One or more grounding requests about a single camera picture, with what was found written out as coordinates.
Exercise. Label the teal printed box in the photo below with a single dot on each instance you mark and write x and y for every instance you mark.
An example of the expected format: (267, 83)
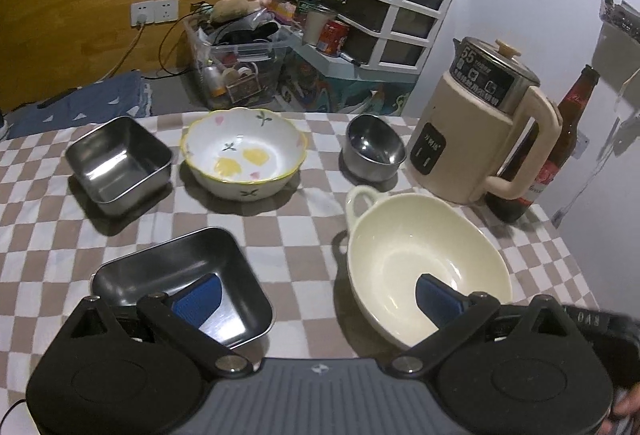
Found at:
(325, 85)

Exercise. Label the small pink box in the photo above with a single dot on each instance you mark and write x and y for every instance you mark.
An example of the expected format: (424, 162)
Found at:
(283, 9)

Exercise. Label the floral ceramic bowl yellow rim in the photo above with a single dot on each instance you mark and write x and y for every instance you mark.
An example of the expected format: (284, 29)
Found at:
(240, 150)

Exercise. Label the brown beer bottle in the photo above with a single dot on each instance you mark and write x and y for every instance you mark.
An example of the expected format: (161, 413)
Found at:
(565, 135)

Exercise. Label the clear plastic storage box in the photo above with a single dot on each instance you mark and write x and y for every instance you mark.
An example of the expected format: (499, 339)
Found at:
(240, 65)

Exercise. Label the blue patterned cloth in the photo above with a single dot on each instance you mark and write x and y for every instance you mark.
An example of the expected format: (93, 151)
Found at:
(90, 100)

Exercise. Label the round steel bowl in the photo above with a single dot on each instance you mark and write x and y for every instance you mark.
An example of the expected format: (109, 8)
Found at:
(372, 142)

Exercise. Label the person's right hand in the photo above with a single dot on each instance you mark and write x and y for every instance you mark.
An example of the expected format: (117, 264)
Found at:
(626, 407)

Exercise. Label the red soda can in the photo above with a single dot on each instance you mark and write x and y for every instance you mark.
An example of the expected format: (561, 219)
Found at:
(332, 36)

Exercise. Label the clear wall-mounted holder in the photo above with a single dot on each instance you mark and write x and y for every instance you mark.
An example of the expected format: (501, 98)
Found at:
(620, 12)

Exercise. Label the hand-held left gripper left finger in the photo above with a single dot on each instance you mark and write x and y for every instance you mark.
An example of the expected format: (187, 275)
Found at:
(197, 300)

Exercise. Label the white wall socket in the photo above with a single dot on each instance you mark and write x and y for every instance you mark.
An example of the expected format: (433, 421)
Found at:
(581, 147)
(166, 10)
(142, 13)

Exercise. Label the beige plush toy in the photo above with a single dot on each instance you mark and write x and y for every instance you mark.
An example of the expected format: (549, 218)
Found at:
(230, 7)

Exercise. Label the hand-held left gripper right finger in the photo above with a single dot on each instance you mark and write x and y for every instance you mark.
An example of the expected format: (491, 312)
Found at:
(437, 302)

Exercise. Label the brown white checkered tablecloth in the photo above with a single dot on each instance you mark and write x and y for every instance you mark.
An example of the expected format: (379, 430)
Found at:
(300, 225)

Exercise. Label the square steel container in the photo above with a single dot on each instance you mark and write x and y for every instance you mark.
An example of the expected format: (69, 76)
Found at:
(117, 165)
(165, 265)

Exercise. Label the beige electric kettle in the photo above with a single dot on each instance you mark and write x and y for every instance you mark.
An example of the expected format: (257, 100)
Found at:
(460, 135)

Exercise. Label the white cup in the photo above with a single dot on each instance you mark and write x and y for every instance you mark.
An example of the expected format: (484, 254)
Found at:
(315, 27)

